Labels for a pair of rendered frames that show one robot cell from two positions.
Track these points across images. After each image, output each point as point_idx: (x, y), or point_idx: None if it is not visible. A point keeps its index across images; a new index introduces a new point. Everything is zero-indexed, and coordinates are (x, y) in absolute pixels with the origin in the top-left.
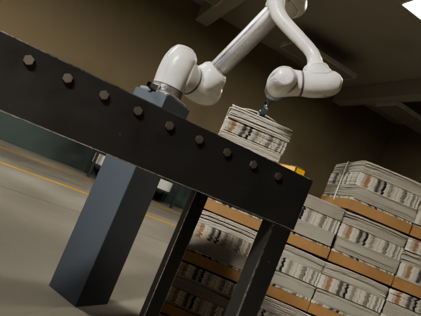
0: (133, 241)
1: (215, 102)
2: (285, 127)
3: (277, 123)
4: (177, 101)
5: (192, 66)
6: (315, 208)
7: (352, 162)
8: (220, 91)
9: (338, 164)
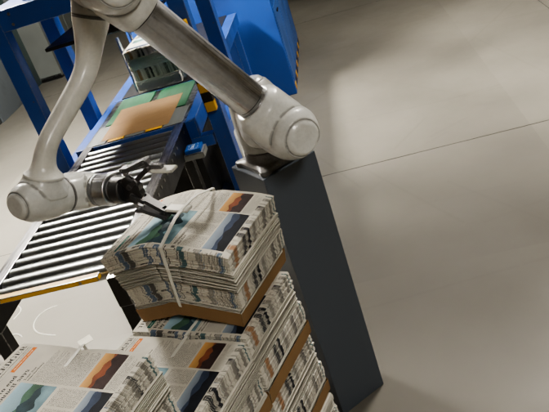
0: (320, 350)
1: (286, 155)
2: (120, 248)
3: (167, 230)
4: (251, 169)
5: (234, 116)
6: None
7: (69, 347)
8: (264, 140)
9: (134, 352)
